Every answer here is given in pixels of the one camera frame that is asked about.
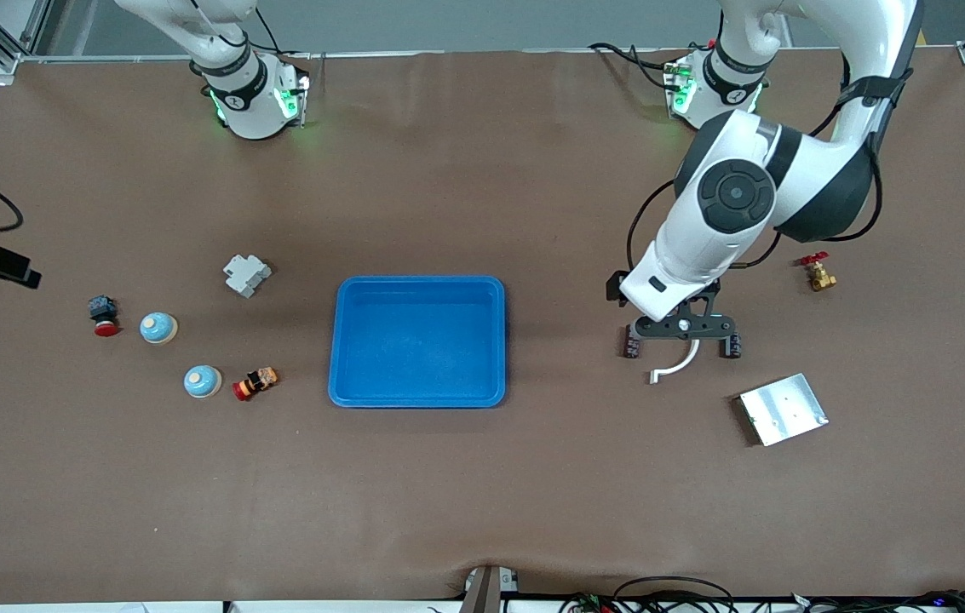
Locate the white curved plastic clamp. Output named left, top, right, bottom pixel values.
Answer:
left=649, top=339, right=702, bottom=386

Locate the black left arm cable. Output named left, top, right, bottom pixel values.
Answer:
left=625, top=72, right=913, bottom=282

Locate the black left base cable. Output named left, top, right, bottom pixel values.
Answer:
left=587, top=41, right=672, bottom=91

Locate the metal table edge bracket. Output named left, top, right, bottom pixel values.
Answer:
left=461, top=564, right=521, bottom=613

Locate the white circuit breaker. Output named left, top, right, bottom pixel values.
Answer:
left=223, top=254, right=273, bottom=299

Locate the black cable loop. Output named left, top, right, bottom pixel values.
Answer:
left=612, top=576, right=736, bottom=613

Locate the brass valve red handle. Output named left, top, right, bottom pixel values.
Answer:
left=797, top=251, right=839, bottom=293

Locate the blue plastic tray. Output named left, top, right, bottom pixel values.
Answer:
left=327, top=275, right=507, bottom=410

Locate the red push button black body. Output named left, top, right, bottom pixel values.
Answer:
left=88, top=295, right=122, bottom=338

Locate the red emergency stop yellow collar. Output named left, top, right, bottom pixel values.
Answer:
left=232, top=366, right=280, bottom=403

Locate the silver metal plate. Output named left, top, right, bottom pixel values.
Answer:
left=736, top=372, right=830, bottom=448

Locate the mixed cable bundle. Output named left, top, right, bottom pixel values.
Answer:
left=559, top=590, right=965, bottom=613

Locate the blue bell with cream knob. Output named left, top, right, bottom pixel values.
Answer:
left=139, top=311, right=179, bottom=346
left=183, top=364, right=223, bottom=400

